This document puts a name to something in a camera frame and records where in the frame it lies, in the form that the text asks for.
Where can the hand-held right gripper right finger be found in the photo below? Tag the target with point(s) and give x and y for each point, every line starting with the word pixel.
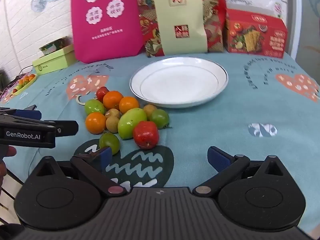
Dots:
pixel 218 158

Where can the patterned green tin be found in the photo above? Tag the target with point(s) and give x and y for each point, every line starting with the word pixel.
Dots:
pixel 53 45

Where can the white plate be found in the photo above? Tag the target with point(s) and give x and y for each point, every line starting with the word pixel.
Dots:
pixel 178 82

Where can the orange mandarin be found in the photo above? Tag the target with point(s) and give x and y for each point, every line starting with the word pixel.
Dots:
pixel 113 100
pixel 129 104
pixel 95 122

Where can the red cracker box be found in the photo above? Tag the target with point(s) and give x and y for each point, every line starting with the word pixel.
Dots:
pixel 255 33

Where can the round pale blue wall sticker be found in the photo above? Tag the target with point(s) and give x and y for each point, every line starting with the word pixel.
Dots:
pixel 38 3

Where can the yellow tray of small fruits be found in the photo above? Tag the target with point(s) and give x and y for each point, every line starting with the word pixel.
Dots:
pixel 23 83

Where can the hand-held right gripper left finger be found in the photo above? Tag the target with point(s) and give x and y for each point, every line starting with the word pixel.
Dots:
pixel 105 156

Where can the pink tote bag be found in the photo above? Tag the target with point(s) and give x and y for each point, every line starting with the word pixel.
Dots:
pixel 105 22

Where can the small red apple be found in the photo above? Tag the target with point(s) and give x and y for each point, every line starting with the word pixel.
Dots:
pixel 145 135
pixel 101 93

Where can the person's left hand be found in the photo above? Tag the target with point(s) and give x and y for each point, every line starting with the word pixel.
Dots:
pixel 10 151

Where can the large green jujube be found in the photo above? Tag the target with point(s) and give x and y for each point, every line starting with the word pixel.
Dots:
pixel 131 123

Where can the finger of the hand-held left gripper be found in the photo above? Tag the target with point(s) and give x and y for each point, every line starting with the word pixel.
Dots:
pixel 30 114
pixel 67 127

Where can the red patterned gift bag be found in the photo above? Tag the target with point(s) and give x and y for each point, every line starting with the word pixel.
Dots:
pixel 180 17

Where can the teal printed tablecloth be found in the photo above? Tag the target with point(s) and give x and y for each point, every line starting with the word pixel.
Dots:
pixel 225 120

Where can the light green box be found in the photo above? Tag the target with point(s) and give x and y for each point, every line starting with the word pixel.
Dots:
pixel 53 60

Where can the green tomato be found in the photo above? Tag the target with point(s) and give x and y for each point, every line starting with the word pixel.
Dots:
pixel 160 118
pixel 109 143

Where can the white wooden slat frame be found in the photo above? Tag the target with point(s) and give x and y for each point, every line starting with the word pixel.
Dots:
pixel 10 192

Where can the brown longan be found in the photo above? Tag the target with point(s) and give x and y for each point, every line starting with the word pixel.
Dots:
pixel 112 113
pixel 112 124
pixel 149 109

